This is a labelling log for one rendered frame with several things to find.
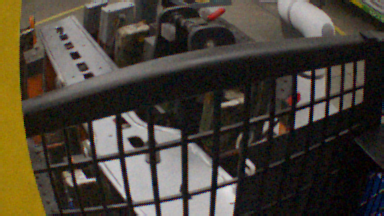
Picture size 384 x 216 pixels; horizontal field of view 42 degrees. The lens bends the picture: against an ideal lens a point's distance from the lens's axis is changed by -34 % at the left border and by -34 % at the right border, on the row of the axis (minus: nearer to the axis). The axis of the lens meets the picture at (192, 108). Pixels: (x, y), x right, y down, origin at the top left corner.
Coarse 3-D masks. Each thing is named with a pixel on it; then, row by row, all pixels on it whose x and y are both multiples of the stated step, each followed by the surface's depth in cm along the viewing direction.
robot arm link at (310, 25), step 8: (304, 0) 173; (296, 8) 170; (304, 8) 167; (312, 8) 166; (296, 16) 169; (304, 16) 166; (312, 16) 164; (320, 16) 163; (328, 16) 166; (296, 24) 171; (304, 24) 167; (312, 24) 164; (320, 24) 163; (328, 24) 163; (304, 32) 168; (312, 32) 165; (320, 32) 163; (328, 32) 164; (304, 72) 177; (320, 72) 177
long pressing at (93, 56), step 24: (48, 24) 221; (72, 24) 215; (48, 48) 197; (72, 48) 193; (96, 48) 190; (72, 72) 177; (96, 72) 176; (96, 120) 153; (96, 144) 144; (192, 144) 145; (120, 168) 136; (144, 168) 137; (168, 168) 137; (192, 168) 138; (120, 192) 129; (144, 192) 129; (168, 192) 129
